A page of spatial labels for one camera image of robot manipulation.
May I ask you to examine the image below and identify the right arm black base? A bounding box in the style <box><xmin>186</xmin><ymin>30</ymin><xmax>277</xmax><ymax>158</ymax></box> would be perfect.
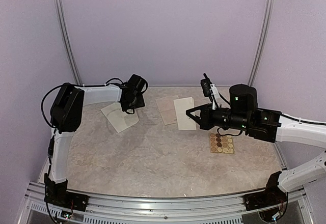
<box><xmin>243</xmin><ymin>171</ymin><xmax>288</xmax><ymax>211</ymax></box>

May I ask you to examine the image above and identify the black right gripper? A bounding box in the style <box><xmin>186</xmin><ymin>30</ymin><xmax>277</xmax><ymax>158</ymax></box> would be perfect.
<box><xmin>186</xmin><ymin>102</ymin><xmax>251</xmax><ymax>131</ymax></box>

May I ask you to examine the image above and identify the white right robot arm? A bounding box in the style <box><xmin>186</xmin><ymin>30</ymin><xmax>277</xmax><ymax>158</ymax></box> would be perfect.
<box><xmin>185</xmin><ymin>83</ymin><xmax>325</xmax><ymax>149</ymax></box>

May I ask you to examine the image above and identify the right aluminium frame post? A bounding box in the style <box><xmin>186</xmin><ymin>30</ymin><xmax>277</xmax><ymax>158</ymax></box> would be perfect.
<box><xmin>248</xmin><ymin>0</ymin><xmax>275</xmax><ymax>87</ymax></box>

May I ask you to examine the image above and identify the brown sticker sheet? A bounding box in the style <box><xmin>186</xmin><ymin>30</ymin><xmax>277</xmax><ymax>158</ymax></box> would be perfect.
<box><xmin>208</xmin><ymin>132</ymin><xmax>235</xmax><ymax>154</ymax></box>

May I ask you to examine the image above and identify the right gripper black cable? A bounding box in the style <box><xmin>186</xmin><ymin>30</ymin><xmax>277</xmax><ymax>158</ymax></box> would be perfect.
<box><xmin>215</xmin><ymin>91</ymin><xmax>245</xmax><ymax>137</ymax></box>

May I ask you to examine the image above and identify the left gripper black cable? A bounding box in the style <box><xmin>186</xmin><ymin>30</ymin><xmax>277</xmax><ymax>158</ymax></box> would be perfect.
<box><xmin>40</xmin><ymin>77</ymin><xmax>128</xmax><ymax>129</ymax></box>

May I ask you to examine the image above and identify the cream paper envelope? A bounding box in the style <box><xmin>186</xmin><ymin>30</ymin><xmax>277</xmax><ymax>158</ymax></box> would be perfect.
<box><xmin>101</xmin><ymin>102</ymin><xmax>139</xmax><ymax>133</ymax></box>

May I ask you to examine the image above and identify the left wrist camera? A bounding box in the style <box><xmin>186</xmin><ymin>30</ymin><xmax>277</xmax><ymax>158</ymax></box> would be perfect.
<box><xmin>126</xmin><ymin>74</ymin><xmax>148</xmax><ymax>94</ymax></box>

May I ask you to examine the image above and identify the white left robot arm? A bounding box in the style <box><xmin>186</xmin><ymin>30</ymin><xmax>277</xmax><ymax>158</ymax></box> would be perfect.
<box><xmin>45</xmin><ymin>79</ymin><xmax>148</xmax><ymax>184</ymax></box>

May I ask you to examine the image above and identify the aluminium frame post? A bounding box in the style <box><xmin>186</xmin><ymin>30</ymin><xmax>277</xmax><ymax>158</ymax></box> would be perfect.
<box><xmin>54</xmin><ymin>0</ymin><xmax>82</xmax><ymax>85</ymax></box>
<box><xmin>248</xmin><ymin>0</ymin><xmax>275</xmax><ymax>87</ymax></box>

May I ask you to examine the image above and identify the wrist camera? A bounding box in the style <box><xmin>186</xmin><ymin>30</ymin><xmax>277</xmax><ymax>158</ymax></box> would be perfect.
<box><xmin>126</xmin><ymin>74</ymin><xmax>148</xmax><ymax>94</ymax></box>
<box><xmin>200</xmin><ymin>73</ymin><xmax>221</xmax><ymax>110</ymax></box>

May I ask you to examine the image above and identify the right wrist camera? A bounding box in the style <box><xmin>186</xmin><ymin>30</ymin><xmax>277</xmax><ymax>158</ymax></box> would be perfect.
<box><xmin>200</xmin><ymin>73</ymin><xmax>221</xmax><ymax>110</ymax></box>

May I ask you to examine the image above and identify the left aluminium frame post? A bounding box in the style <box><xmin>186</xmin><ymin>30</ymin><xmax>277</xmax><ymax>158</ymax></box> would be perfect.
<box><xmin>54</xmin><ymin>0</ymin><xmax>82</xmax><ymax>85</ymax></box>

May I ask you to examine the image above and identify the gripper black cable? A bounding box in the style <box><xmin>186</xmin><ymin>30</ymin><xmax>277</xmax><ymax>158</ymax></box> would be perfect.
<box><xmin>40</xmin><ymin>77</ymin><xmax>128</xmax><ymax>129</ymax></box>
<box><xmin>215</xmin><ymin>91</ymin><xmax>245</xmax><ymax>137</ymax></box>

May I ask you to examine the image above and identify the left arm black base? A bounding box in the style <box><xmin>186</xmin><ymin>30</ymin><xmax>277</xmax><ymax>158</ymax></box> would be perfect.
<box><xmin>44</xmin><ymin>173</ymin><xmax>89</xmax><ymax>212</ymax></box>

